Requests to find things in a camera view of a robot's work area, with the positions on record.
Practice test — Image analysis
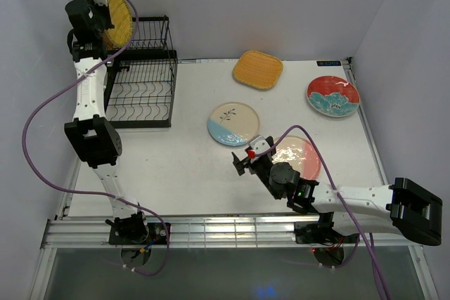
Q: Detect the round yellow green woven plate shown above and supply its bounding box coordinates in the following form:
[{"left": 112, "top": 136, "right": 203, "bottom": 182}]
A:
[{"left": 103, "top": 0, "right": 134, "bottom": 50}]

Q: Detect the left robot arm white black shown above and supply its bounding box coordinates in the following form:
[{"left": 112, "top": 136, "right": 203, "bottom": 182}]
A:
[{"left": 64, "top": 0, "right": 149, "bottom": 244}]

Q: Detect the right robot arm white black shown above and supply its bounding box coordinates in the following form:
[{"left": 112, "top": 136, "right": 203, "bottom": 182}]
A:
[{"left": 233, "top": 155, "right": 443, "bottom": 246}]

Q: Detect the cream pink plate with sprig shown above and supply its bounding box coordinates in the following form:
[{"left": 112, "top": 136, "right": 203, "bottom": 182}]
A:
[{"left": 272, "top": 136, "right": 321, "bottom": 180}]

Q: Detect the cream blue plate with sprig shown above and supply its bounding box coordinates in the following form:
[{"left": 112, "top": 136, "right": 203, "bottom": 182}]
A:
[{"left": 207, "top": 102, "right": 260, "bottom": 147}]

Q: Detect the square orange woven plate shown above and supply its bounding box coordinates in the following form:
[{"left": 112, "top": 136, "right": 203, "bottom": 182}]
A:
[{"left": 233, "top": 51, "right": 283, "bottom": 91}]

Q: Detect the red plate blue flower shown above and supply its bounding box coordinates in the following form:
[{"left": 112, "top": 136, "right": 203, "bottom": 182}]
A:
[{"left": 307, "top": 76, "right": 361, "bottom": 118}]

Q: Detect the blue label sticker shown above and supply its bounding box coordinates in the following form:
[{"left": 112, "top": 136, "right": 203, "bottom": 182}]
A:
[{"left": 316, "top": 60, "right": 342, "bottom": 67}]

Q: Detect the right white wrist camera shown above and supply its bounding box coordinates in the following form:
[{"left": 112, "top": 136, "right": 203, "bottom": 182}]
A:
[{"left": 245, "top": 135, "right": 274, "bottom": 159}]

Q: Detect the aluminium front rail frame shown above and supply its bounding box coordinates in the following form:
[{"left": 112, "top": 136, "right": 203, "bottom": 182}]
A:
[{"left": 40, "top": 214, "right": 423, "bottom": 250}]

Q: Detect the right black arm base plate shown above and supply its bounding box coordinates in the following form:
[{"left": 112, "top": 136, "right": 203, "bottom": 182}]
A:
[{"left": 294, "top": 222, "right": 359, "bottom": 247}]

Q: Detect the black wire dish rack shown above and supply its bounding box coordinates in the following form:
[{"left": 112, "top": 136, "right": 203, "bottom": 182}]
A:
[{"left": 104, "top": 15, "right": 178, "bottom": 129}]

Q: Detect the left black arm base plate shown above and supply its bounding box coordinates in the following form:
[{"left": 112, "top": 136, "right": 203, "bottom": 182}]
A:
[{"left": 108, "top": 222, "right": 171, "bottom": 246}]

